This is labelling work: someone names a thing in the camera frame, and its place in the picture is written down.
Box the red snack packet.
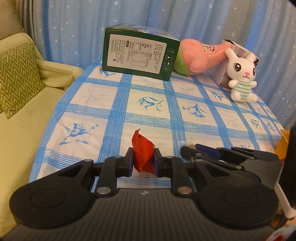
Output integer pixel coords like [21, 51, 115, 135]
[132, 129, 155, 174]

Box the orange plastic bin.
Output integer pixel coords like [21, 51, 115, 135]
[275, 130, 290, 160]

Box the blue checked tablecloth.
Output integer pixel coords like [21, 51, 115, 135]
[30, 59, 282, 181]

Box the white brown paper box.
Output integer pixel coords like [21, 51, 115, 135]
[211, 39, 260, 88]

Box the white bunny plush toy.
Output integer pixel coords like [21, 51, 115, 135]
[225, 48, 257, 103]

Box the pink green plush toy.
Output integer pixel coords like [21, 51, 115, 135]
[174, 39, 231, 76]

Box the green sofa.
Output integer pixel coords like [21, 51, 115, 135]
[0, 32, 84, 237]

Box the green white cardboard box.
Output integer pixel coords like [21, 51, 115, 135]
[102, 24, 180, 81]

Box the green zigzag cushion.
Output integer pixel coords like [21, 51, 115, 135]
[1, 42, 45, 119]

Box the blue star curtain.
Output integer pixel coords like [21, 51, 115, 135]
[16, 0, 295, 129]

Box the beige satin cushion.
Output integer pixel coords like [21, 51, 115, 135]
[0, 0, 23, 40]

